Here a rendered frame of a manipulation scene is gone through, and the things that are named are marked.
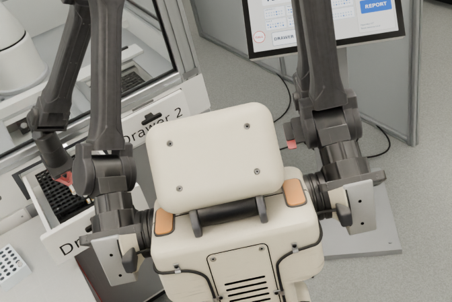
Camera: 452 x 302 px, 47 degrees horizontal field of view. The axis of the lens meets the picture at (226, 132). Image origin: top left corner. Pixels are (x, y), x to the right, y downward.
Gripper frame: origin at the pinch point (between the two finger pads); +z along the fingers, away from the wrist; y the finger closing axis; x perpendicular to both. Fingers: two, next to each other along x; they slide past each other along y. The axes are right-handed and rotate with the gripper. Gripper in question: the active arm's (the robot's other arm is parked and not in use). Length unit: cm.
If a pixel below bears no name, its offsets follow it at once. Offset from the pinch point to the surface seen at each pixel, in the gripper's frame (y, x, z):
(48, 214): 6.8, 8.9, 15.2
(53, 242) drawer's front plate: -11.3, 11.1, 5.9
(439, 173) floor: -22, -151, 94
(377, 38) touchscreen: -13, -106, -2
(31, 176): 23.2, 7.9, 13.4
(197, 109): 19, -52, 18
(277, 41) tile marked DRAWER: 9, -81, -1
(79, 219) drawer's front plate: -11.1, 2.7, 3.3
